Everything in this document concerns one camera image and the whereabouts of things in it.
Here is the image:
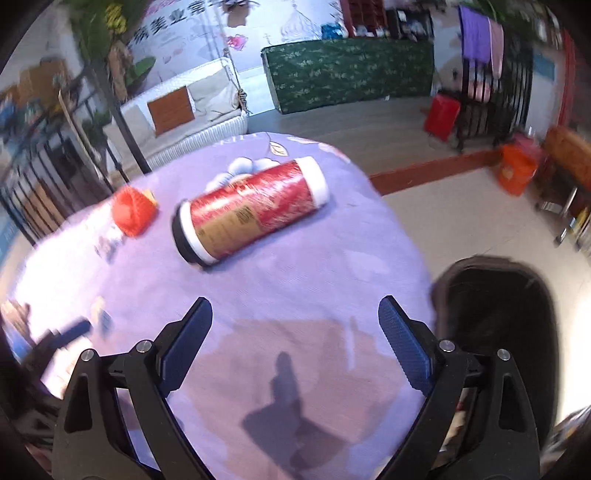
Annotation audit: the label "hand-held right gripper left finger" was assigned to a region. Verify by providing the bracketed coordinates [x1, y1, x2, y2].
[53, 296, 214, 480]

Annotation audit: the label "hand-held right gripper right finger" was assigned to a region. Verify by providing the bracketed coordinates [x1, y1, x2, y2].
[378, 295, 541, 480]

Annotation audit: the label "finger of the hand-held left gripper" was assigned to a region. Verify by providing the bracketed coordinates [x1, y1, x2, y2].
[39, 318, 93, 352]

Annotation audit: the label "black trash bin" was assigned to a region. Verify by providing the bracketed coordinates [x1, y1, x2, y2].
[429, 255, 561, 462]

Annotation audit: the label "red cylindrical canister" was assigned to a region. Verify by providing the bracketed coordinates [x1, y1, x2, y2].
[172, 157, 331, 268]

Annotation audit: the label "crumpled clear plastic wrapper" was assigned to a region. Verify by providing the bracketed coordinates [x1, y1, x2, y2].
[92, 231, 127, 264]

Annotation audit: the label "purple floral blanket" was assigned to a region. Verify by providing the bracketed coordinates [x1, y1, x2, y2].
[0, 131, 437, 480]

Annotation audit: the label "orange pleated paper cup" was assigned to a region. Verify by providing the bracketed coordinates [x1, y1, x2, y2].
[111, 186, 160, 238]

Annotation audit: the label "black metal fence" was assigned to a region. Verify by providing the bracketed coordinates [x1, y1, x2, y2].
[0, 60, 153, 245]

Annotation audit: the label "orange plastic bucket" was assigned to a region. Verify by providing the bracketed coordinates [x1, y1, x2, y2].
[496, 143, 539, 197]

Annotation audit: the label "black stool chrome base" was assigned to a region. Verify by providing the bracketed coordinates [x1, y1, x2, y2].
[536, 175, 591, 245]

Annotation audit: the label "white wicker swing sofa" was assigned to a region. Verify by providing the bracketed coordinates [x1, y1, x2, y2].
[104, 58, 250, 169]

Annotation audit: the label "red shopping bag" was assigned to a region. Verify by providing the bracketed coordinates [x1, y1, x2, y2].
[424, 93, 462, 141]

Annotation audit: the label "orange cushion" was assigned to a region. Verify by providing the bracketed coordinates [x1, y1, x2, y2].
[147, 85, 197, 137]

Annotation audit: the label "pink plastic basin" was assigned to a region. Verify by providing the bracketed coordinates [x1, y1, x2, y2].
[512, 131, 546, 155]

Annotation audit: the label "stack of cardboard boxes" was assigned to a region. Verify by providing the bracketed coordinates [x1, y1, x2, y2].
[0, 55, 70, 125]

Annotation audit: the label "red patterned box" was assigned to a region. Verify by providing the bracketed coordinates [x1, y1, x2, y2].
[545, 126, 591, 190]

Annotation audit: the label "black metal rack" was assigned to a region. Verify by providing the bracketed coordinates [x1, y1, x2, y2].
[455, 51, 534, 153]

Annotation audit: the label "white cushion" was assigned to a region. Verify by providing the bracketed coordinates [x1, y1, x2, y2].
[187, 69, 241, 121]

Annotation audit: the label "green floral mattress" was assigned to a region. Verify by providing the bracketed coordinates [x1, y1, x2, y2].
[261, 37, 435, 114]

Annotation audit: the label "green plant yellow flowers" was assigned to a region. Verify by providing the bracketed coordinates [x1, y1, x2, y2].
[60, 0, 158, 102]

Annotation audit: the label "red ladder shelf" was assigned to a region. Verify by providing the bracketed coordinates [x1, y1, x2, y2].
[556, 28, 578, 127]

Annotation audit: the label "pink towel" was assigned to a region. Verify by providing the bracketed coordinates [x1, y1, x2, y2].
[488, 18, 505, 79]

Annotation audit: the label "purple towel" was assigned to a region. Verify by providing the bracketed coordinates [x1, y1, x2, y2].
[458, 4, 492, 65]

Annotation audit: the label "black box with picture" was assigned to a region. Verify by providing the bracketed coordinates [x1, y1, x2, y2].
[385, 7, 435, 42]

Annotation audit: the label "wooden cubby shelf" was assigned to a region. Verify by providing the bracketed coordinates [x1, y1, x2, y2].
[341, 0, 386, 38]

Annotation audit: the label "green potted plant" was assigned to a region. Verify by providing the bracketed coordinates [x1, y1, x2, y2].
[471, 0, 555, 28]

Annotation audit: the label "swing rope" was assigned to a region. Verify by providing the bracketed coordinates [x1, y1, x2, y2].
[215, 0, 254, 115]

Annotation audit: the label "blue wall sign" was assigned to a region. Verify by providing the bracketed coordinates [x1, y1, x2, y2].
[533, 51, 556, 83]

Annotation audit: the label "wall poster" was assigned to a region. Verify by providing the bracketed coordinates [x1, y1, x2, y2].
[131, 0, 347, 88]

